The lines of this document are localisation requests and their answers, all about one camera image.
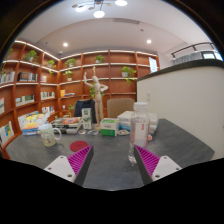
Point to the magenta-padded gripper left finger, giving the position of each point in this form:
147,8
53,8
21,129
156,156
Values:
65,166

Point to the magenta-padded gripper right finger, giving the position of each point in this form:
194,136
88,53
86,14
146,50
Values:
161,166

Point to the clear plastic water bottle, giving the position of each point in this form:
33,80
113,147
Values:
139,126

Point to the flat round red coaster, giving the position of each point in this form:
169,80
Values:
78,146

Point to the yellow striped cartoon mug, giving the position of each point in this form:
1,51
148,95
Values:
48,135

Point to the dark book stack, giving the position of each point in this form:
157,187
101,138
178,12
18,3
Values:
66,124

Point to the colourful book stack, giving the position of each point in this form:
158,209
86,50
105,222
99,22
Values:
33,125

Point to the tall white green carton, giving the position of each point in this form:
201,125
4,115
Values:
86,118

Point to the small green white box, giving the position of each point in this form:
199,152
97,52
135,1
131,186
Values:
109,127

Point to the tan chair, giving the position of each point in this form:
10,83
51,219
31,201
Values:
120,106

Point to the wooden artist mannequin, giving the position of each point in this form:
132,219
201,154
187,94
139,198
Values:
98,100

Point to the wooden shelf unit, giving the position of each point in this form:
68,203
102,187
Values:
116,86

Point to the recessed ceiling spotlight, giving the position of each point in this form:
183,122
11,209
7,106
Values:
148,41
65,44

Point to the multi-bulb ceiling lamp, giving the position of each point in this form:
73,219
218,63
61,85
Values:
99,14

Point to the black ceiling track rail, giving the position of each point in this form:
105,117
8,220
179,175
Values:
191,46

